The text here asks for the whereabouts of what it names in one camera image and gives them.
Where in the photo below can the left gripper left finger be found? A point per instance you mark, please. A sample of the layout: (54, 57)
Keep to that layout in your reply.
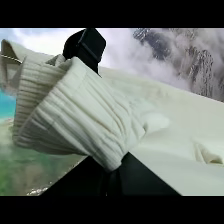
(83, 180)

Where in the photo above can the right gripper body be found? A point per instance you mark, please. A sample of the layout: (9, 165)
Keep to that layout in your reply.
(87, 46)

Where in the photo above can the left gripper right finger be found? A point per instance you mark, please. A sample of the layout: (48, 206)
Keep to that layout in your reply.
(143, 180)

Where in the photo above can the cream long-sleeved garment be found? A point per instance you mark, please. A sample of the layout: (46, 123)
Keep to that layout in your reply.
(100, 113)

